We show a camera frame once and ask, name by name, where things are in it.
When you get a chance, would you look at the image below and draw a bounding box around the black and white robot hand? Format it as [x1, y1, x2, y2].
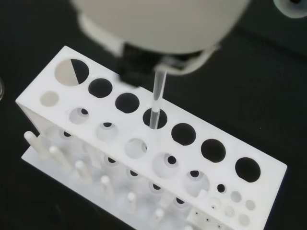
[71, 0, 251, 87]

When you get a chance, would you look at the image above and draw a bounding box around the white test tube rack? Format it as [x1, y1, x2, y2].
[14, 45, 288, 230]

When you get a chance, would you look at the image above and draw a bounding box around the black bench cloth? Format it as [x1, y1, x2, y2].
[0, 0, 307, 230]

